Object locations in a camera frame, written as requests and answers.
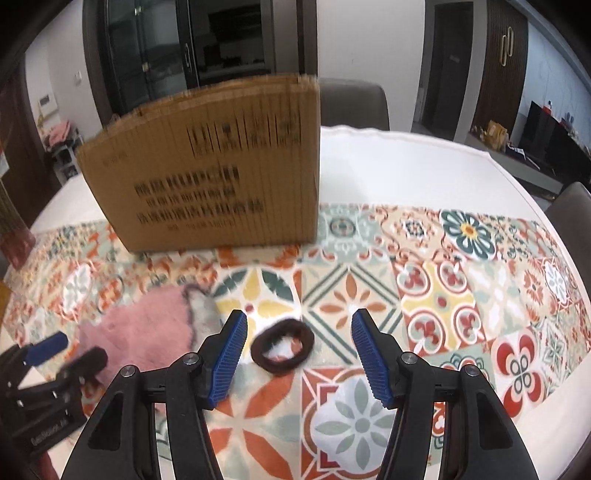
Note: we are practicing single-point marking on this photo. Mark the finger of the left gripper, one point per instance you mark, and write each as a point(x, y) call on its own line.
point(74, 373)
point(46, 348)

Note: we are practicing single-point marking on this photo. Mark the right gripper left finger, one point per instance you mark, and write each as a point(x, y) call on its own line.
point(119, 439)

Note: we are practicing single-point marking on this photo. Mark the pink fluffy towel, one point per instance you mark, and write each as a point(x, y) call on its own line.
point(149, 334)

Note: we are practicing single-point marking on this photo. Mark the white tree-print cloth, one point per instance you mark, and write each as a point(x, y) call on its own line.
point(204, 317)

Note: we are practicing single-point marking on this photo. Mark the dark brown hair scrunchie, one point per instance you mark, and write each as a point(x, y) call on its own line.
point(283, 346)

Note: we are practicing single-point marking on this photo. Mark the glass vase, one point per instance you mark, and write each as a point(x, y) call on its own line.
point(17, 241)

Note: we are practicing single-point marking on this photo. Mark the patterned tablecloth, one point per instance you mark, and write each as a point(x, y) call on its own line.
point(444, 249)

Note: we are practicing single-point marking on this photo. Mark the white shoe rack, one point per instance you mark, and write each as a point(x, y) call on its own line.
point(63, 155)

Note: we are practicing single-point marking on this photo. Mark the brown cardboard box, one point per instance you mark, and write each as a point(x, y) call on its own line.
point(234, 164)

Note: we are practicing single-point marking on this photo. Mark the grey chair at right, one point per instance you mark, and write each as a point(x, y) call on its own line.
point(570, 214)

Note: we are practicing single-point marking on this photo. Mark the white low bench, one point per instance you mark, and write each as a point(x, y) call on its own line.
point(534, 181)

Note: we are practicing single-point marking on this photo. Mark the black tv cabinet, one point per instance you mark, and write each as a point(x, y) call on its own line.
point(548, 143)

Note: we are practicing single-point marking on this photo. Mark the black glass sliding door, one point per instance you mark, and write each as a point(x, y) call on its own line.
point(140, 51)

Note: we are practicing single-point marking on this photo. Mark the dark wooden door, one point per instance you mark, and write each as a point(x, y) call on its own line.
point(504, 68)

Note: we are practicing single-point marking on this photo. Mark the wall intercom panel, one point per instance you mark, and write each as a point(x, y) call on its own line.
point(47, 105)

